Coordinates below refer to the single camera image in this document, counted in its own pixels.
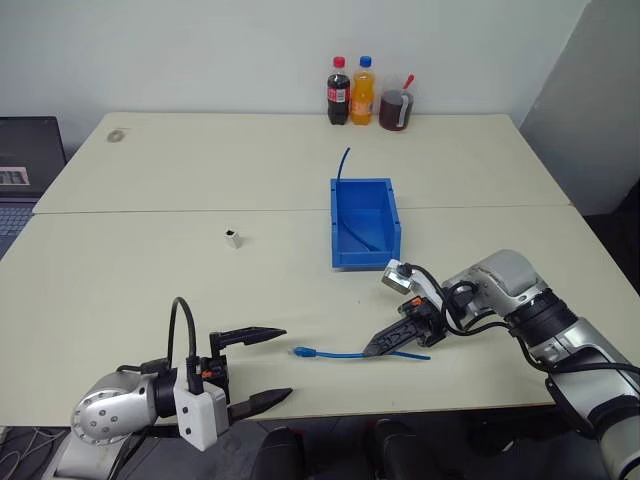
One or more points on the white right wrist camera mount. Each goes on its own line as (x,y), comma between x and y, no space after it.
(397,282)

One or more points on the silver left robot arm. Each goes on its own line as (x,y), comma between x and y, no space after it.
(112,400)

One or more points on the orange soda bottle blue cap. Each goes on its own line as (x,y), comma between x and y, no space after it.
(363,97)

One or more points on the white coupler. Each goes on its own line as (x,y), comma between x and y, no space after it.
(234,240)

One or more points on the blue plastic bin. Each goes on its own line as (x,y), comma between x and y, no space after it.
(362,257)

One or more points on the cola bottle red cap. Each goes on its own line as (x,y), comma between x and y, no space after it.
(338,97)

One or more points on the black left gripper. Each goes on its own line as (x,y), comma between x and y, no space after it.
(217,367)

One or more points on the grey partition panel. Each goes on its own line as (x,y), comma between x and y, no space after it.
(585,100)

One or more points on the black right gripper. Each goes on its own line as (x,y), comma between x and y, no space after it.
(425,322)

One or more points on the black laptop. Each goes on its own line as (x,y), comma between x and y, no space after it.
(27,150)

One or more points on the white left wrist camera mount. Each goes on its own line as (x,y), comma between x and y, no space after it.
(200,420)

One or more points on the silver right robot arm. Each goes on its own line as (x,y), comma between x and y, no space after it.
(505,275)

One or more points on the dark rounded shape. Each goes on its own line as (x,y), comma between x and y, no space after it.
(397,450)
(277,455)

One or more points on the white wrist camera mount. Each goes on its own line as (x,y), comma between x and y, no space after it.
(200,420)
(397,282)

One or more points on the clear jug with dark liquid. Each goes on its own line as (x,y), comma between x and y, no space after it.
(394,110)

